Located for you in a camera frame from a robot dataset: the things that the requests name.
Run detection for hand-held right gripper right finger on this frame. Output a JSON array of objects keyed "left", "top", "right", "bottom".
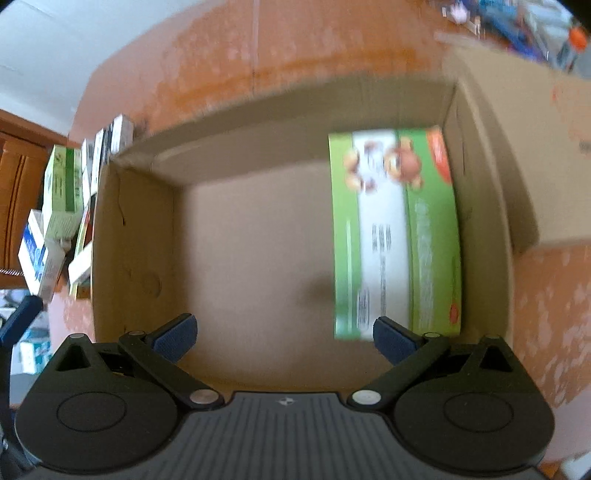
[{"left": 347, "top": 316, "right": 520, "bottom": 411}]

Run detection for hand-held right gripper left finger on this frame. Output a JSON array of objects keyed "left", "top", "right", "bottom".
[{"left": 46, "top": 313, "right": 225, "bottom": 411}]

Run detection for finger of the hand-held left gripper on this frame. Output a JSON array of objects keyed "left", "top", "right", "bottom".
[{"left": 0, "top": 294, "right": 45, "bottom": 347}]

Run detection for cardboard box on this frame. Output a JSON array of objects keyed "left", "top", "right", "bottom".
[{"left": 91, "top": 44, "right": 591, "bottom": 393}]

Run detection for green box with bear print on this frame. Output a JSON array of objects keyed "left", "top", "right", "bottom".
[{"left": 327, "top": 126, "right": 463, "bottom": 343}]

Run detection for brown wooden desktop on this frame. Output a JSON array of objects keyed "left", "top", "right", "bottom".
[{"left": 46, "top": 0, "right": 591, "bottom": 467}]

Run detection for light green medicine box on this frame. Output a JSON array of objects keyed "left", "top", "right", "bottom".
[{"left": 41, "top": 144, "right": 85, "bottom": 241}]

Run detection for brown wooden chair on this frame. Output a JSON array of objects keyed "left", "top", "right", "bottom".
[{"left": 0, "top": 108, "right": 70, "bottom": 289}]

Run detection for pile of pens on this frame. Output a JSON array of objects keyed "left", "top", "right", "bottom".
[{"left": 475, "top": 0, "right": 573, "bottom": 72}]

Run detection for orange cap glue stick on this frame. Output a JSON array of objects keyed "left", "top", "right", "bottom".
[{"left": 554, "top": 25, "right": 589, "bottom": 70}]

